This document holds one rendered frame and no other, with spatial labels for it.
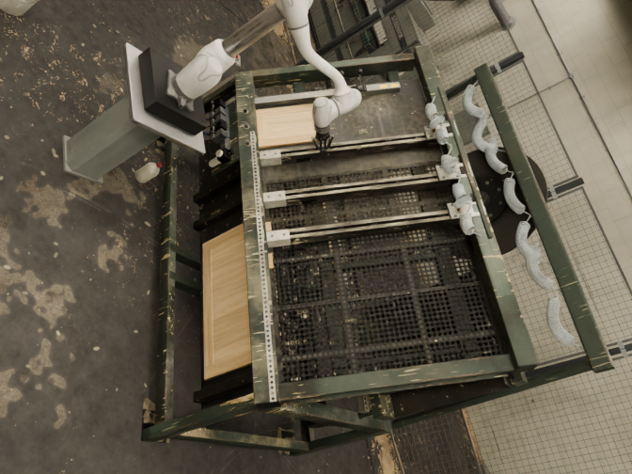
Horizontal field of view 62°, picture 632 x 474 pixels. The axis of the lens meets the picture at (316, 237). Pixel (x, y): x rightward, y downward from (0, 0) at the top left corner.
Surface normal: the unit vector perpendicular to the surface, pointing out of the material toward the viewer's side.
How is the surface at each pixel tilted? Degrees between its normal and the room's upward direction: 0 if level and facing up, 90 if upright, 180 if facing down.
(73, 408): 0
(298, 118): 57
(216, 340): 90
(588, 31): 90
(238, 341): 90
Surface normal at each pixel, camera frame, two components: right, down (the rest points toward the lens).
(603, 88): -0.54, -0.22
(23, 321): 0.81, -0.38
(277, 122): -0.04, -0.51
